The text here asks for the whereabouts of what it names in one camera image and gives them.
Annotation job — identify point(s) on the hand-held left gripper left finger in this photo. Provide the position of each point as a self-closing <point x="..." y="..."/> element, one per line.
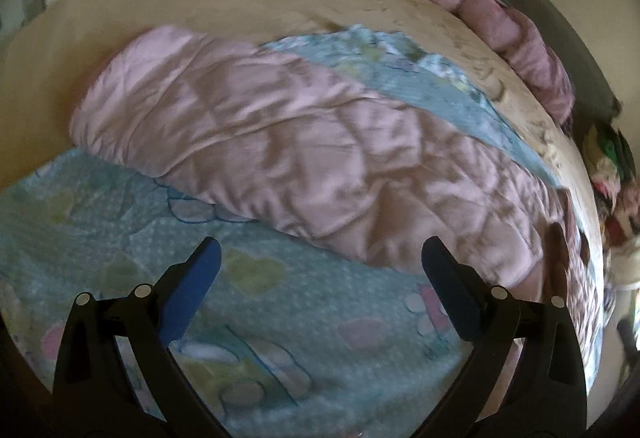
<point x="192" y="288"/>

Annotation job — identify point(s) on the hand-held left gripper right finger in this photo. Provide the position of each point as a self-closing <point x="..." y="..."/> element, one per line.
<point x="450" y="288"/>

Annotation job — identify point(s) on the pink quilted comforter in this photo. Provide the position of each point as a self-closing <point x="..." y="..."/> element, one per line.
<point x="280" y="137"/>

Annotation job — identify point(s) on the pile of folded clothes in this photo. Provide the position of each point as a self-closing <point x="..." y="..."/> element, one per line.
<point x="615" y="188"/>

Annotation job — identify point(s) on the light blue printed blanket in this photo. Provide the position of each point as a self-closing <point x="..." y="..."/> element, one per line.
<point x="300" y="313"/>

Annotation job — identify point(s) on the crumpled pink duvet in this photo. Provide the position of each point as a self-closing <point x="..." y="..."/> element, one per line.
<point x="525" y="42"/>

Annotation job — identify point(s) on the grey headboard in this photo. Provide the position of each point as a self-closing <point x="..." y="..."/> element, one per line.
<point x="565" y="17"/>

